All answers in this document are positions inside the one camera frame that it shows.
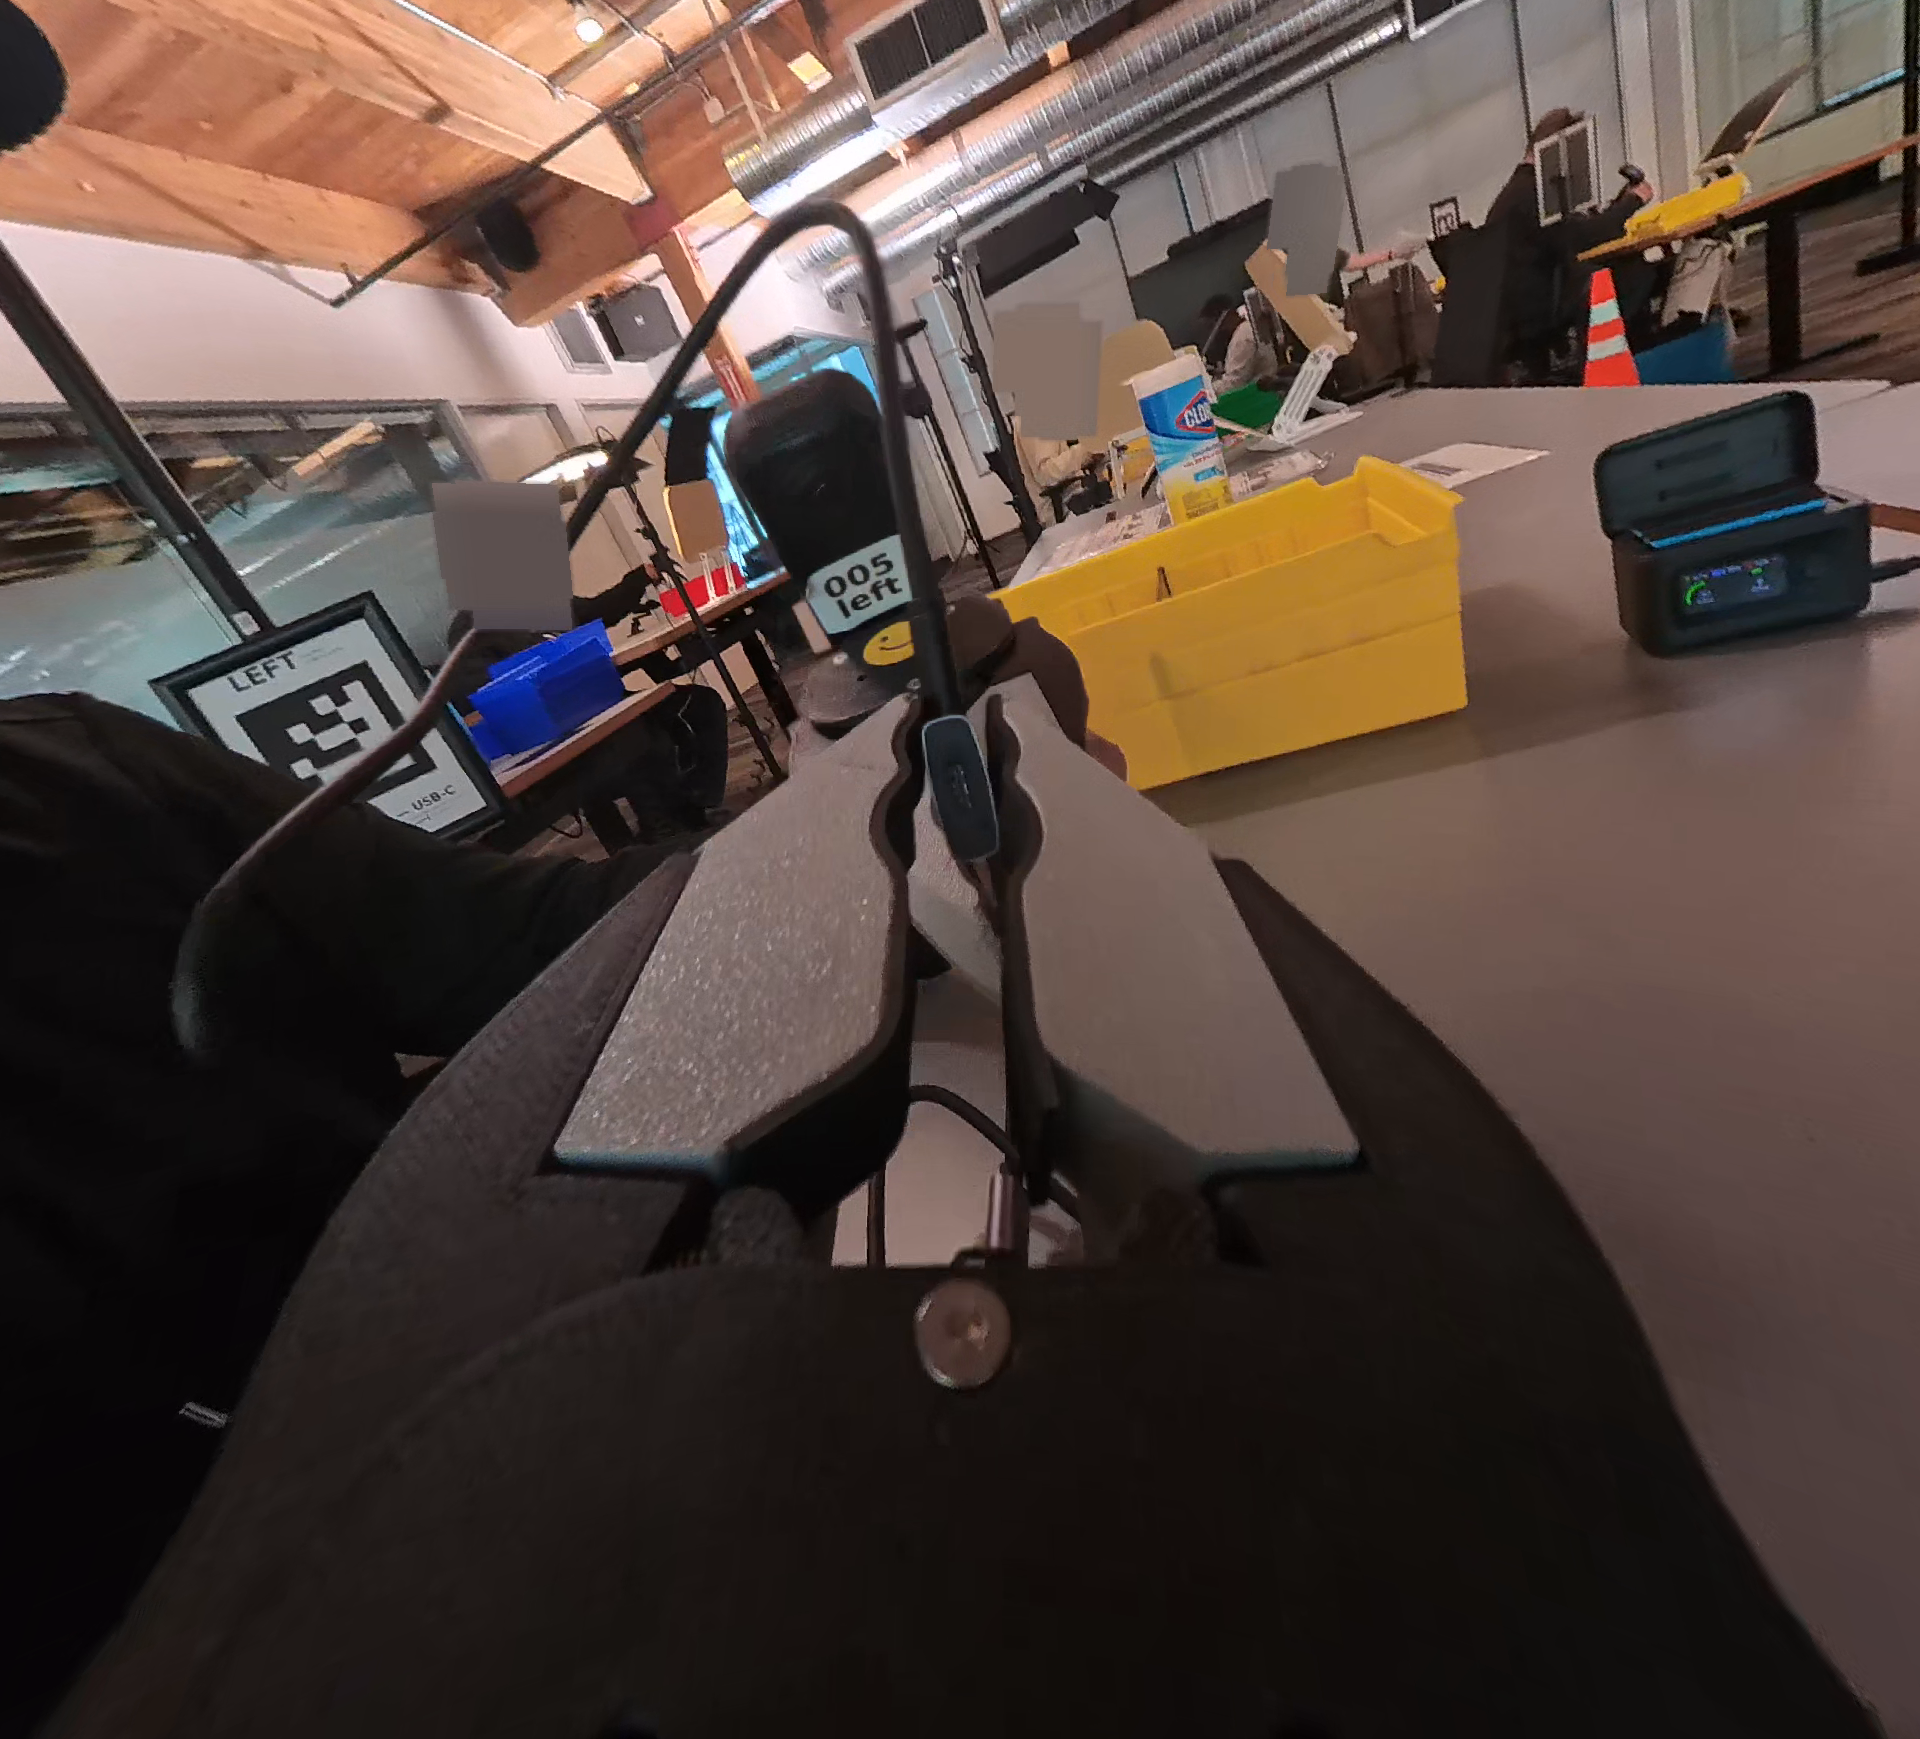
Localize blue and black device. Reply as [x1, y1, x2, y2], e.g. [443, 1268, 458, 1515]
[1592, 391, 1878, 656]

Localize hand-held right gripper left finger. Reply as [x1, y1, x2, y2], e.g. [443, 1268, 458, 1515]
[553, 700, 921, 1187]

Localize yellow plastic bin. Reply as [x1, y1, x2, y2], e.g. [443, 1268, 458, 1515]
[991, 457, 1471, 796]

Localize black and white marker board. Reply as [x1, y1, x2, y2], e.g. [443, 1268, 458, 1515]
[150, 591, 510, 844]

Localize blue storage bins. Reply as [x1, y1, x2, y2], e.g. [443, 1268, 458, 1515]
[467, 621, 629, 765]

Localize white wipes canister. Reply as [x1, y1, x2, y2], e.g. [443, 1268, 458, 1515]
[1129, 348, 1235, 520]

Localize thick black cable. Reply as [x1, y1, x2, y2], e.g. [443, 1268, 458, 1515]
[172, 201, 1007, 1066]

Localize orange traffic cone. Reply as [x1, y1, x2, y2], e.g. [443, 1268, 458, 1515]
[1579, 271, 1643, 391]

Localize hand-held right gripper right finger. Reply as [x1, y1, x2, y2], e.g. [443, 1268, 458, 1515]
[979, 694, 1360, 1206]

